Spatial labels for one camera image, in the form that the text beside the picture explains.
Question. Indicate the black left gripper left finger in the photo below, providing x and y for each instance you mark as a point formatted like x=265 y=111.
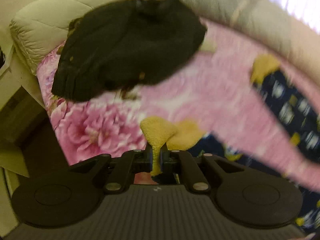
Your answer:
x=144 y=159

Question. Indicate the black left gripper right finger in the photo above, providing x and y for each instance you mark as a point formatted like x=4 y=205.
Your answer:
x=168 y=161

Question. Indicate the navy cartoon print fleece garment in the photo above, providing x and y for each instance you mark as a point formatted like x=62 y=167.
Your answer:
x=290 y=107

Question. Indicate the pink floral bed blanket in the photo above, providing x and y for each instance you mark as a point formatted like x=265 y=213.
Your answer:
x=212 y=89

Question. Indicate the black garment on bed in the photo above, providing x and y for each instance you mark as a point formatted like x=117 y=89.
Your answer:
x=126 y=43

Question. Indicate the white bedside furniture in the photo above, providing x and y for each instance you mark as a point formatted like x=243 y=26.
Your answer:
x=20 y=113

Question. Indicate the cream quilted duvet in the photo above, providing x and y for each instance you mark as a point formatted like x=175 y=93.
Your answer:
x=42 y=25

